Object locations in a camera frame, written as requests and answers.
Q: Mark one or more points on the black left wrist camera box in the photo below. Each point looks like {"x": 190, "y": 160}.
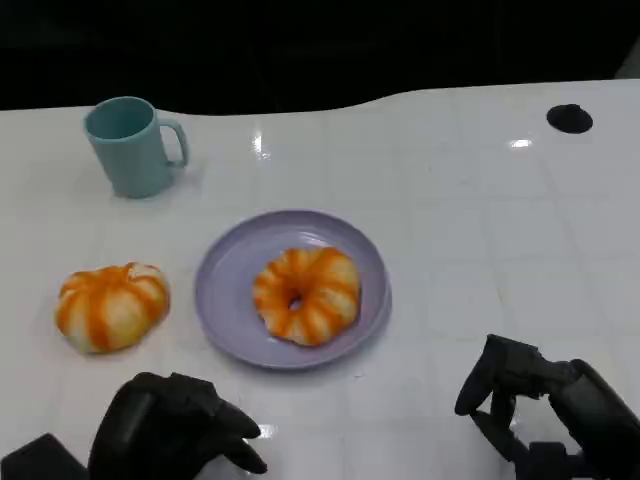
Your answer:
{"x": 40, "y": 460}

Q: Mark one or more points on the round orange white bread roll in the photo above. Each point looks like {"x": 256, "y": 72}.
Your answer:
{"x": 110, "y": 310}

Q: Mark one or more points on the black table grommet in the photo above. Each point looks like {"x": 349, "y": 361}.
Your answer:
{"x": 569, "y": 118}

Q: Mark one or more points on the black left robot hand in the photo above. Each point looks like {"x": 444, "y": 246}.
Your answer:
{"x": 150, "y": 430}

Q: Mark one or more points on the black backdrop cloth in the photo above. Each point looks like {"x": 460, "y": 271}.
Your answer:
{"x": 300, "y": 50}

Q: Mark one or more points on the pale green mug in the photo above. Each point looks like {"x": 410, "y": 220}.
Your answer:
{"x": 130, "y": 160}

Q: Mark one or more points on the lilac plate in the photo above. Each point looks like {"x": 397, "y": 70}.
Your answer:
{"x": 225, "y": 300}

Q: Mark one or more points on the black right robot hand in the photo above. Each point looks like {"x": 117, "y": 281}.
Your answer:
{"x": 595, "y": 415}

